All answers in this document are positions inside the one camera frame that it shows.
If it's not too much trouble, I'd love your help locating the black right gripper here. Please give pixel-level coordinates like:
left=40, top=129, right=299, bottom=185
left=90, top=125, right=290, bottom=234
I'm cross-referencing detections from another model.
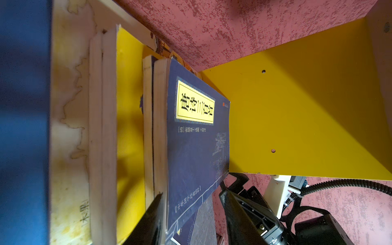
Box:
left=228, top=173, right=355, bottom=245

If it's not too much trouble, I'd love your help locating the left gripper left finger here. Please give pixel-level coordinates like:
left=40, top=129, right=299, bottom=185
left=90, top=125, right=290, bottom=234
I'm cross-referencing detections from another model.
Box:
left=123, top=194, right=164, bottom=245

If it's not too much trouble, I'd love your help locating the dark blue book top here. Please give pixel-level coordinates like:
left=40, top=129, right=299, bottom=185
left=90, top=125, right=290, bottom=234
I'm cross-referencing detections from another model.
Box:
left=152, top=58, right=230, bottom=241

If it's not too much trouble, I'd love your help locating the dark blue book bottom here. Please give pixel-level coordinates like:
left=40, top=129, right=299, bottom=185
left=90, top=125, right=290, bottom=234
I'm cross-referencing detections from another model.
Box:
left=166, top=196, right=217, bottom=245

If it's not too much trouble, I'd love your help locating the yellow wooden bookshelf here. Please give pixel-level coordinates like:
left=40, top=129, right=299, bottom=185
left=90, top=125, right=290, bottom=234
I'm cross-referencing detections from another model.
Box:
left=0, top=0, right=392, bottom=245

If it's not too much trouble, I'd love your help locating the dark blue book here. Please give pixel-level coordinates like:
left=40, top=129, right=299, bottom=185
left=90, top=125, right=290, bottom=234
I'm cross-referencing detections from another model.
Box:
left=152, top=58, right=230, bottom=241
left=143, top=55, right=157, bottom=209
left=166, top=196, right=217, bottom=245

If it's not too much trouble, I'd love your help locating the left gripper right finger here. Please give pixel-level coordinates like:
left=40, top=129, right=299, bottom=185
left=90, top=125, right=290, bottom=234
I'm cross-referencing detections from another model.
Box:
left=219, top=189, right=276, bottom=245

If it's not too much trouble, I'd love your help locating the yellow cartoon book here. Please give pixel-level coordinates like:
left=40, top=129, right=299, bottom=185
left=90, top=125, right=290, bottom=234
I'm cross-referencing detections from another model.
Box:
left=102, top=25, right=151, bottom=245

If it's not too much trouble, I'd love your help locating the illustrated history book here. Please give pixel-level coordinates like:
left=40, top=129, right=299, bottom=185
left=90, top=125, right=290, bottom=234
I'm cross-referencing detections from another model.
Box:
left=48, top=0, right=203, bottom=245

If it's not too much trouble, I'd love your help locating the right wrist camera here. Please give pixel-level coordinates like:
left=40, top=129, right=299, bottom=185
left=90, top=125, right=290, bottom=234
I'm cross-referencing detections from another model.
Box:
left=263, top=175, right=306, bottom=218

